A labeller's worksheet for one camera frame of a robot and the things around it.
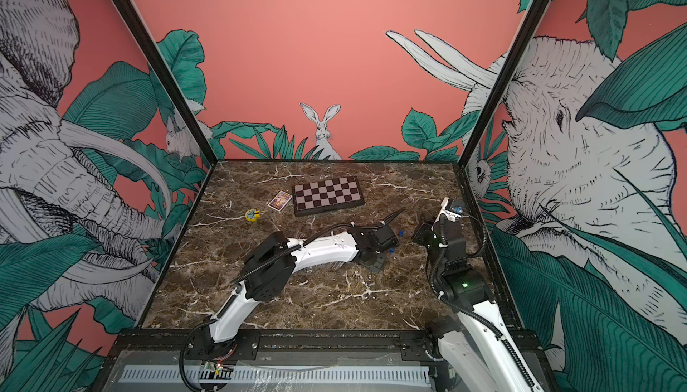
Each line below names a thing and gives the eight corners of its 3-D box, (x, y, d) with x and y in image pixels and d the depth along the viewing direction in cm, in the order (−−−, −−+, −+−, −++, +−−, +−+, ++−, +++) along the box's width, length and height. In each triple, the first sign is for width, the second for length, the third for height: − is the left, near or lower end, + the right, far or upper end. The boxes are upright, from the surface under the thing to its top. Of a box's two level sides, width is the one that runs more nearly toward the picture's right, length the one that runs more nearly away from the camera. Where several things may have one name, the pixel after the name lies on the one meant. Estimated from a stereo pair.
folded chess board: (296, 217, 104) (294, 213, 101) (293, 189, 113) (292, 184, 111) (364, 206, 108) (364, 201, 105) (356, 179, 117) (356, 174, 115)
